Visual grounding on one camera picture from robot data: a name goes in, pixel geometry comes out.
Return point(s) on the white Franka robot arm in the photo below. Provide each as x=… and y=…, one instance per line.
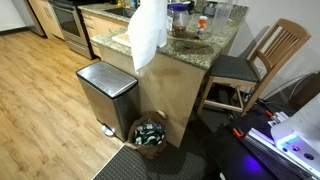
x=305, y=130

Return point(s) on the colourless plastic cup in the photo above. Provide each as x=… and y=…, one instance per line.
x=221, y=18

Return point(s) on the black utensil container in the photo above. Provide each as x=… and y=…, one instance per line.
x=210, y=9

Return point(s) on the stainless steel trash can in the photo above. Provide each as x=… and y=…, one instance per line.
x=106, y=90

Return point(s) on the brown paper bag with cans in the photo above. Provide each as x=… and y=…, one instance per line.
x=148, y=146

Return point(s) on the wooden cutting board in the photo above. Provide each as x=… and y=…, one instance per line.
x=122, y=39

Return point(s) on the clear jar with blue lid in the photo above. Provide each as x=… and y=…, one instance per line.
x=179, y=21

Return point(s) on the dark floor mat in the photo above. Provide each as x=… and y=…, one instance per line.
x=180, y=163

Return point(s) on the wooden chair with dark cushion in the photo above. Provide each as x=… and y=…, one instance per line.
x=233, y=68

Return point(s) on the small orange white bottle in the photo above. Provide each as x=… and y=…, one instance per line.
x=202, y=25

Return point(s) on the dark kitchen sink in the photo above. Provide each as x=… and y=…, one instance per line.
x=121, y=12

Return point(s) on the robot mounting platform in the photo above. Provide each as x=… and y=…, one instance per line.
x=256, y=140

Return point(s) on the stainless steel oven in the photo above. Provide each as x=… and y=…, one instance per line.
x=68, y=23

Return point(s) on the beige lower kitchen cabinet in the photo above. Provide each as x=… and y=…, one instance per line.
x=46, y=16

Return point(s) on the stainless steel fridge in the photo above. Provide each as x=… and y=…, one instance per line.
x=28, y=15

